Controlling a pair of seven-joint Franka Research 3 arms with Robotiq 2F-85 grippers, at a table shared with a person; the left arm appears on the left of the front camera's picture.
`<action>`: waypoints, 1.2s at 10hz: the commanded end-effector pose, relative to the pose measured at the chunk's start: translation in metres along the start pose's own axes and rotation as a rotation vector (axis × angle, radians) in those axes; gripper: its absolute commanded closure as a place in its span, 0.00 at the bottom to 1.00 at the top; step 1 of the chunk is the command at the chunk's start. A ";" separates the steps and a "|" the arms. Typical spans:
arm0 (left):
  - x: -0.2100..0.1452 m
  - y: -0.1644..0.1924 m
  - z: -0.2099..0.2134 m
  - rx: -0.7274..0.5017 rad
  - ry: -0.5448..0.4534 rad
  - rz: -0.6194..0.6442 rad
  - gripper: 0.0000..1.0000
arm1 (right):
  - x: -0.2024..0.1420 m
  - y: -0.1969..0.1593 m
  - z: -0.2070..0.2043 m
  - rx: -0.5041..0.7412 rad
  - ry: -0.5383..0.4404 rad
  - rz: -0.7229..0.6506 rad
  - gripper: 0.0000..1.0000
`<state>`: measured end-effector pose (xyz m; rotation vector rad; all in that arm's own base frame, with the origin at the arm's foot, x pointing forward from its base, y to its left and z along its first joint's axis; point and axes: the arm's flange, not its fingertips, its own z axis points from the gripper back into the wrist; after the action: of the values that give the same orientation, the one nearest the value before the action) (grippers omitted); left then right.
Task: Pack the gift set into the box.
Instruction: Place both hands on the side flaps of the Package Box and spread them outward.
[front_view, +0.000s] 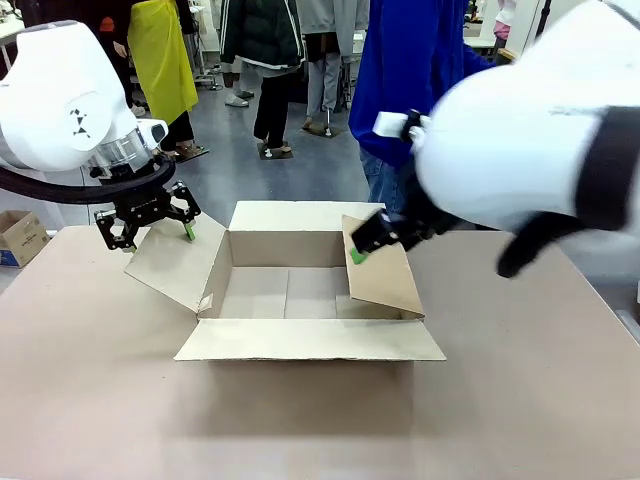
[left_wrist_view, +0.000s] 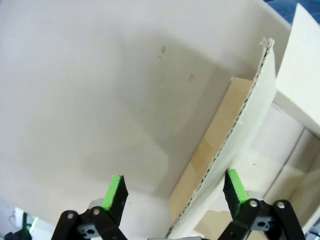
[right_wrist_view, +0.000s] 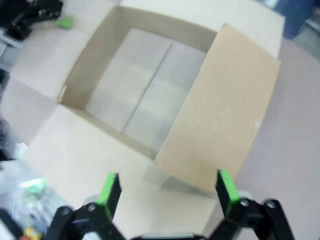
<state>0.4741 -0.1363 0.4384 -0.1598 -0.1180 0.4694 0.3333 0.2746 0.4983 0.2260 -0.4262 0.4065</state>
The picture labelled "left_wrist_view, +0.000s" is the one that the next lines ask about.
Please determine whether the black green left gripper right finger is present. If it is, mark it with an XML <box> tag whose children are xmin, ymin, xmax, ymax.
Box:
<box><xmin>217</xmin><ymin>168</ymin><xmax>307</xmax><ymax>240</ymax></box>

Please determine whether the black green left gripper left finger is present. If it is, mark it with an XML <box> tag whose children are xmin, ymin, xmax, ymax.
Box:
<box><xmin>53</xmin><ymin>174</ymin><xmax>130</xmax><ymax>240</ymax></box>

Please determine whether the large brown cardboard box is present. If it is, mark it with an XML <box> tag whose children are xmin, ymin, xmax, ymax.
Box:
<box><xmin>0</xmin><ymin>0</ymin><xmax>320</xmax><ymax>240</ymax></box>

